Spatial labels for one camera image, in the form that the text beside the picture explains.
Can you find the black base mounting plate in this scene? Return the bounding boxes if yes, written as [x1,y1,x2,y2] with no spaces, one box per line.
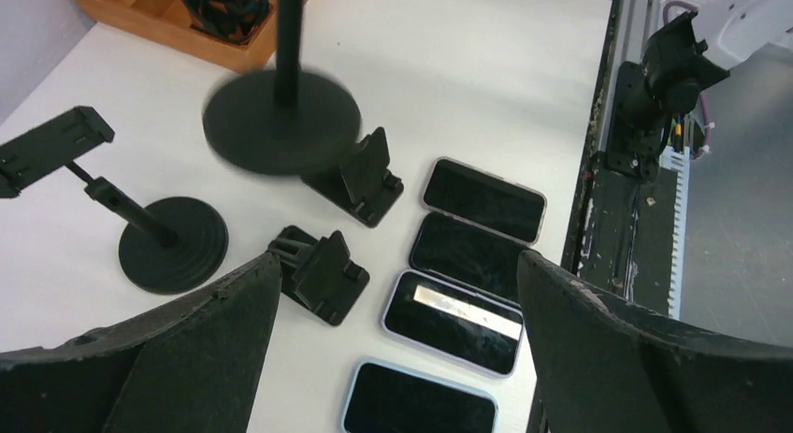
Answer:
[562,0,680,317]

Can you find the white cable duct rail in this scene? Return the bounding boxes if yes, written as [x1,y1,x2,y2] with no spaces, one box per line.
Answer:
[661,146,690,320]

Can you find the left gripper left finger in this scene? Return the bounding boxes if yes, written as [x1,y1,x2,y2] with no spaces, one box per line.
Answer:
[1,253,281,432]

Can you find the orange compartment tray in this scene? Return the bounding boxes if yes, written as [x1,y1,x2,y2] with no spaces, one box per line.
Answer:
[76,0,277,72]

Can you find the black phone stand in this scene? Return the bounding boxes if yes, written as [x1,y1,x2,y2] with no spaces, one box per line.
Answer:
[267,225,370,326]
[301,126,404,228]

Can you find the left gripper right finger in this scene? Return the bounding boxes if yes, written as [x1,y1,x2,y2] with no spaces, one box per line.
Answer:
[517,250,792,432]

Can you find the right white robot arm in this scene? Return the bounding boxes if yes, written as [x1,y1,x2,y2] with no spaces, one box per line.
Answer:
[604,0,792,181]

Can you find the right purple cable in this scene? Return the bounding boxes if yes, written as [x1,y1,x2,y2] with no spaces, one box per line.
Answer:
[659,0,716,162]

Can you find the lilac case phone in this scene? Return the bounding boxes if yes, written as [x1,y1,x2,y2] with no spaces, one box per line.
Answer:
[381,269,524,378]

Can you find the blue case phone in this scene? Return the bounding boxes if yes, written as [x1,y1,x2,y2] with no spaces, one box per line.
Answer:
[340,360,498,433]

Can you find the black rolled item in tray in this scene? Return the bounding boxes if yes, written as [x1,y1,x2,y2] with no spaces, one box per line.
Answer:
[181,0,270,45]

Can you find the black case phone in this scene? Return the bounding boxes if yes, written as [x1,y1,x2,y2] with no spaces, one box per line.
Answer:
[409,212,529,307]

